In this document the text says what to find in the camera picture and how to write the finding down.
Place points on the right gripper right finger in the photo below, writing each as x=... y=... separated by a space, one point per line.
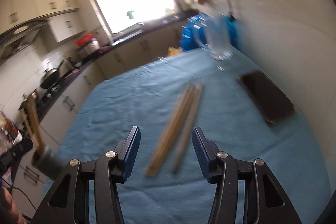
x=265 y=201

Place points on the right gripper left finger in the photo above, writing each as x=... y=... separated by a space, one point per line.
x=67 y=200

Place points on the black utensil holder cup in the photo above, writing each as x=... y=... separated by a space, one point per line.
x=48 y=163

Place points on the light wooden chopstick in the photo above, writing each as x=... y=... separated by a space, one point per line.
x=183 y=115
x=187 y=127
x=169 y=134

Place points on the lower kitchen cabinets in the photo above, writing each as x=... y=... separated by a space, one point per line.
x=28 y=67

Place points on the kitchen cabinets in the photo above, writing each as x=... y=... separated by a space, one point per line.
x=28 y=67
x=63 y=15

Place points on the upper kitchen cabinets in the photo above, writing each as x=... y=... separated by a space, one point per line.
x=63 y=15

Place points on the person's hand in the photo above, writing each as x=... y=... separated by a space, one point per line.
x=11 y=207

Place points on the black wok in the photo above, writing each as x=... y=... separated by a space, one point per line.
x=50 y=77

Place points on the blue towel table cover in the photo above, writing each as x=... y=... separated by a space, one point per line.
x=166 y=99

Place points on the black smartphone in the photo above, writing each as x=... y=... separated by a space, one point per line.
x=271 y=102

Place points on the range hood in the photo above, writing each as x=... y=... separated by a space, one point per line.
x=20 y=37

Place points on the red plastic basin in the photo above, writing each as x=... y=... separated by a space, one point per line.
x=88 y=37

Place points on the yellow plastic bag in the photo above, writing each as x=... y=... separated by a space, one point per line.
x=173 y=51

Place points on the glass beer mug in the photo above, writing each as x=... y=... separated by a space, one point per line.
x=219 y=46

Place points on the blue plastic bag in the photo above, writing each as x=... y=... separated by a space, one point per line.
x=196 y=30

